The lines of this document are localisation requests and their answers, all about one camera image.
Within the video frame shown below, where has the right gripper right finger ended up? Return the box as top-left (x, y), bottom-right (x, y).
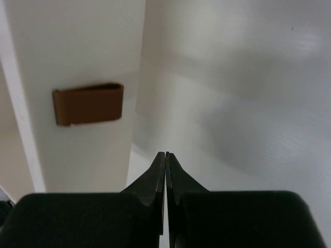
top-left (165, 152), bottom-right (325, 247)

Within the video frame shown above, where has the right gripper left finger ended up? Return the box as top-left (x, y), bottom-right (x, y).
top-left (1, 152), bottom-right (166, 247)

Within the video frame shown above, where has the white drawer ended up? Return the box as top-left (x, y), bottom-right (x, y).
top-left (1, 1), bottom-right (146, 202)

